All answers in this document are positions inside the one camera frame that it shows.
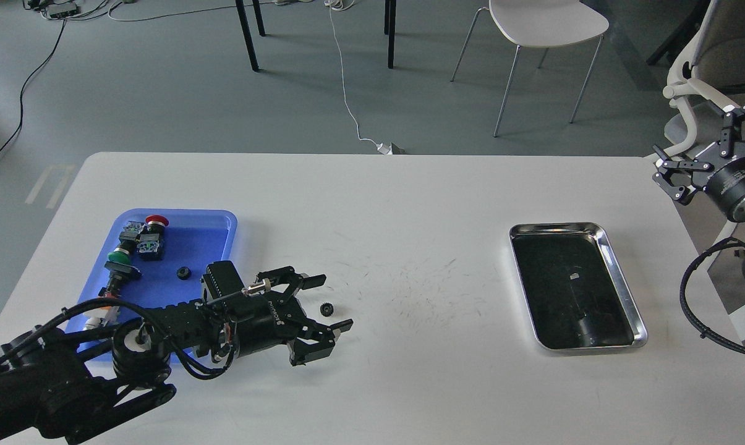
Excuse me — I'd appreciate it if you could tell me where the black floor cable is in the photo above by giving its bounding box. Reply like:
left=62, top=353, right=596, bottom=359
left=0, top=19, right=67, bottom=228

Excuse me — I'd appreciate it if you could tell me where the black table leg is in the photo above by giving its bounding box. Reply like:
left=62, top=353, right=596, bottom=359
left=383, top=0, right=398, bottom=69
left=234, top=0, right=266, bottom=72

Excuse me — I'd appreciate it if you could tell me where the red push button switch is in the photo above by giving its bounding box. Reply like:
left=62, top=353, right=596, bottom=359
left=118, top=214, right=169, bottom=260

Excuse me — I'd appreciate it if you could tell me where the white floor cable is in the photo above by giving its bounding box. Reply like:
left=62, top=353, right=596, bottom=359
left=323, top=0, right=405, bottom=155

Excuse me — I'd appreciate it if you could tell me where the green push button switch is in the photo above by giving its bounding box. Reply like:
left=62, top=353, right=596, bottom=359
left=107, top=242, right=137, bottom=265

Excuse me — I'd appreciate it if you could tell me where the white office chair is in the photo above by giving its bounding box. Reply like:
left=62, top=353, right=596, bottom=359
left=663, top=1, right=745, bottom=156

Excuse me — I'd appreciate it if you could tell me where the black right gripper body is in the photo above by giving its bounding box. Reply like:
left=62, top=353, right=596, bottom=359
left=700, top=141, right=745, bottom=223

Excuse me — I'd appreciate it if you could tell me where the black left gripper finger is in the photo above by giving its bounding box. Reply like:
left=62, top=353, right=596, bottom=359
left=249, top=266, right=326, bottom=303
left=289, top=319, right=354, bottom=366

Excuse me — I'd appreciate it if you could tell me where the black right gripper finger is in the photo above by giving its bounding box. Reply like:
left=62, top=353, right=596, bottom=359
left=718, top=105, right=745, bottom=161
left=652, top=144, right=712, bottom=206

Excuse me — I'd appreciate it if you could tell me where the white metal chair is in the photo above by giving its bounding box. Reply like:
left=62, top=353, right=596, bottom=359
left=451, top=1, right=610, bottom=137

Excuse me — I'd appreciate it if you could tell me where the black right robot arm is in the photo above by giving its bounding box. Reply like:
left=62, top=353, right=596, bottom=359
left=652, top=104, right=745, bottom=355

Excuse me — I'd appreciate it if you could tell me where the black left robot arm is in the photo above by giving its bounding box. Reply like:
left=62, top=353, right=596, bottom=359
left=0, top=260, right=354, bottom=444

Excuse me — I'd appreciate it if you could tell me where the black table leg right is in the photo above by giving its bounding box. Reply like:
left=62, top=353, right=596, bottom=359
left=383, top=0, right=398, bottom=69

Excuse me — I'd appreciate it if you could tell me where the silver metal tray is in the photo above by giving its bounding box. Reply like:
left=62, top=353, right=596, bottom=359
left=509, top=222, right=649, bottom=355

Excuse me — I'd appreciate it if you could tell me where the yellow push button switch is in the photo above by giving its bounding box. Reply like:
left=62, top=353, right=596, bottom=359
left=82, top=306, right=119, bottom=331

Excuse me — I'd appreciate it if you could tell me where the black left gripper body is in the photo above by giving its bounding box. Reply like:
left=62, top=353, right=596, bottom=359
left=221, top=291, right=305, bottom=357

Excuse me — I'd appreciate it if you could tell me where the blue plastic tray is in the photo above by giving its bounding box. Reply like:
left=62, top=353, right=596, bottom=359
left=59, top=209, right=238, bottom=365

